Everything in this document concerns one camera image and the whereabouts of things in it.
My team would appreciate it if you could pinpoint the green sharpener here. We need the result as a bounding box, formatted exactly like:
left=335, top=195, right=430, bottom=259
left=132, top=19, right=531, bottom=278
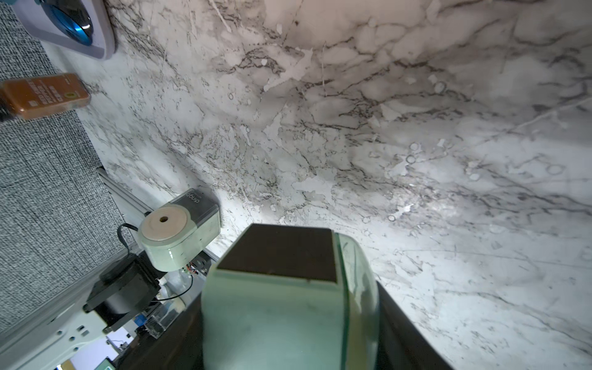
left=201, top=224, right=379, bottom=369
left=138, top=189, right=220, bottom=272

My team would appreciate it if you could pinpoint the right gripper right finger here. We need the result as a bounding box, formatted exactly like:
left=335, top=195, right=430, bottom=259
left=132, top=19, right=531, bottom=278
left=376, top=283, right=453, bottom=370

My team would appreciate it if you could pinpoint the spice jar black lid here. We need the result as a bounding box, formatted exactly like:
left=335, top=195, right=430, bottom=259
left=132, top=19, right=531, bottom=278
left=1, top=73, right=91, bottom=122

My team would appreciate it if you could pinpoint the lavender cutting board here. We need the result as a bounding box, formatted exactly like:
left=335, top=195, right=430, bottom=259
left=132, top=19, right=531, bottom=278
left=6, top=0, right=116, bottom=60

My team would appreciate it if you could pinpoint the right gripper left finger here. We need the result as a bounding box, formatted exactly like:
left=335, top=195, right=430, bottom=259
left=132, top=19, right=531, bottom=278
left=116, top=297, right=204, bottom=369

